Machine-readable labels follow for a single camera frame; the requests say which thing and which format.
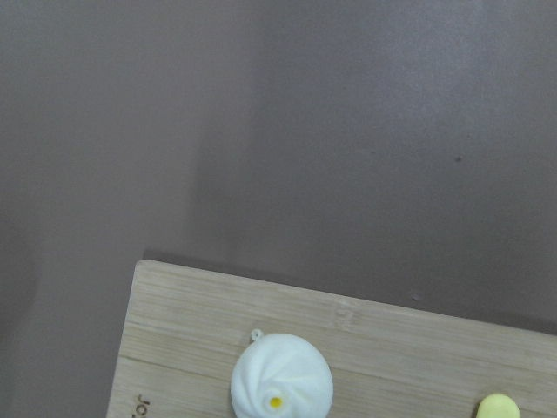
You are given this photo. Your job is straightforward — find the white steamed bun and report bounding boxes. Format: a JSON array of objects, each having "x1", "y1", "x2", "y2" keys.
[{"x1": 230, "y1": 328, "x2": 334, "y2": 418}]

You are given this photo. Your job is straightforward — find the bamboo cutting board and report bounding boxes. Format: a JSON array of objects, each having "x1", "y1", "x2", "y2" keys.
[{"x1": 107, "y1": 260, "x2": 556, "y2": 417}]

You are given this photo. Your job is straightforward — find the yellow plastic knife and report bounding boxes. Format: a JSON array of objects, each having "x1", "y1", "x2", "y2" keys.
[{"x1": 475, "y1": 393, "x2": 520, "y2": 418}]

